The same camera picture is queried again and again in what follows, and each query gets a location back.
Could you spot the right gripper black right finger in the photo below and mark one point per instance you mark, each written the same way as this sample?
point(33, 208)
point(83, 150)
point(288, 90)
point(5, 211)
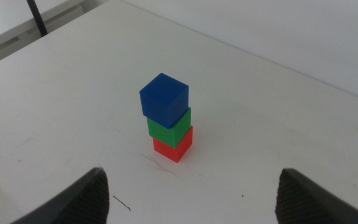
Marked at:
point(303, 202)

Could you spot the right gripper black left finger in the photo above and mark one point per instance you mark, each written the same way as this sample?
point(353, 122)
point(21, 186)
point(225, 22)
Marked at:
point(85, 202)

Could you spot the red cube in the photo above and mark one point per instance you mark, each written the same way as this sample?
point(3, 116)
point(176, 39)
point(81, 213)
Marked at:
point(174, 152)

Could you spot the green cube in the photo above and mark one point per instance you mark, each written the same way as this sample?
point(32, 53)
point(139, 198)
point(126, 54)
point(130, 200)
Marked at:
point(169, 135)

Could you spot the blue cube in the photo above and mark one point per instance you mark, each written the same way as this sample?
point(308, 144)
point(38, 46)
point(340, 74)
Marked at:
point(163, 99)

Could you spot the black pole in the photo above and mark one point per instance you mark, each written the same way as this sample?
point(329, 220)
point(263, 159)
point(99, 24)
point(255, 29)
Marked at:
point(37, 18)

